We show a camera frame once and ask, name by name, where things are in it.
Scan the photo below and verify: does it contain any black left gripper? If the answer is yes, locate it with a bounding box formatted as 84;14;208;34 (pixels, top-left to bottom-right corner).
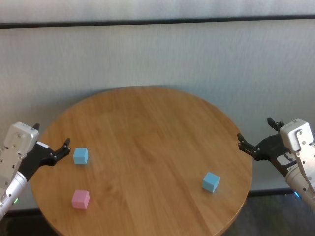
18;122;72;183

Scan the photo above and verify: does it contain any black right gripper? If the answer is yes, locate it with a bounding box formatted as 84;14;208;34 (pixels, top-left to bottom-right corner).
236;117;300;177

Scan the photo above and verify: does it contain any blue foam cube block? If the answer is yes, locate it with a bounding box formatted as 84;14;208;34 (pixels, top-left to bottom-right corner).
72;147;89;165
202;172;221;194

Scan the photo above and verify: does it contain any pink foam cube block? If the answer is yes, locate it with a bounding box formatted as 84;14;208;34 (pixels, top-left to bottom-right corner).
71;189;91;210

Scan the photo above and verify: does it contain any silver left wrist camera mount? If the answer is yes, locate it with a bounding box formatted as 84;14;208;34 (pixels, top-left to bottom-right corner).
0;121;39;191

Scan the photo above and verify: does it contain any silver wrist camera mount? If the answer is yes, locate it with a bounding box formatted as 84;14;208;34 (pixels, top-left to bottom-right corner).
279;118;315;197
0;121;39;191

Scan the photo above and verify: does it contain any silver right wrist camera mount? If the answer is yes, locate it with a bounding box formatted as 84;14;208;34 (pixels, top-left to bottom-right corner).
279;118;315;197

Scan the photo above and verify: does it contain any black wall rail strip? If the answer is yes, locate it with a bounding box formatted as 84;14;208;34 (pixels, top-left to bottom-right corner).
0;14;315;30

